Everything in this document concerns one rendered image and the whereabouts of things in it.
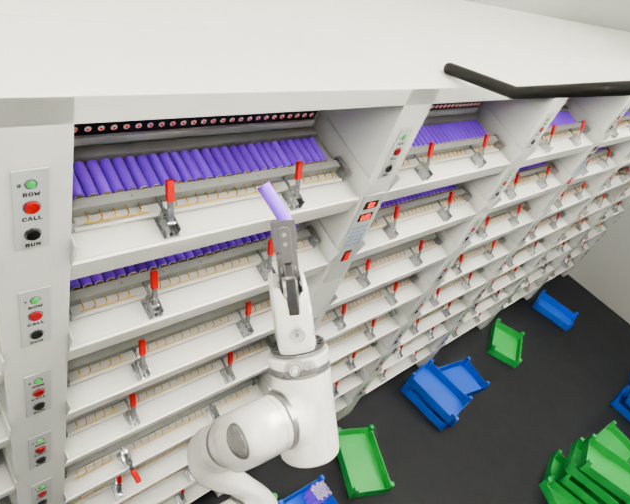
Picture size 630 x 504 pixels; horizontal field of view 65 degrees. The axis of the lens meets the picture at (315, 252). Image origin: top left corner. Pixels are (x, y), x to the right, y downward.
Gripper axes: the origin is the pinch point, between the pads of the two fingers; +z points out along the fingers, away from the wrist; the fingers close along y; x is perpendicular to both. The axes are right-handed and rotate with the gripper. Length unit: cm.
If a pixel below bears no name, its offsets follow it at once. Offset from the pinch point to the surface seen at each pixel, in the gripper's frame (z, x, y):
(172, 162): 12.3, -17.1, 23.8
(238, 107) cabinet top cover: 17.8, -4.0, 6.4
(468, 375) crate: -123, 106, 213
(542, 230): -35, 140, 184
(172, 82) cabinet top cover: 21.0, -11.7, 1.5
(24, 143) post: 14.2, -26.8, -8.1
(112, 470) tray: -61, -49, 57
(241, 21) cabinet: 36.0, -2.3, 29.4
